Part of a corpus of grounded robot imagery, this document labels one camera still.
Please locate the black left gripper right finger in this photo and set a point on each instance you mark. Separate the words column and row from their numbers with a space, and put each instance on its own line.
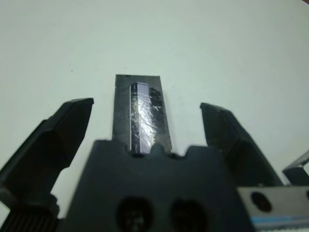
column 236, row 149

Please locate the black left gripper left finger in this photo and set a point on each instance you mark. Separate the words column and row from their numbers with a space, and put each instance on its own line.
column 48, row 149

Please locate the black printed box lid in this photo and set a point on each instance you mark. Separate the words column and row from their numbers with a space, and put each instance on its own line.
column 144, row 116

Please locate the black box base white insert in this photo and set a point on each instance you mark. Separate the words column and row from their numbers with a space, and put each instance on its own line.
column 297, row 177

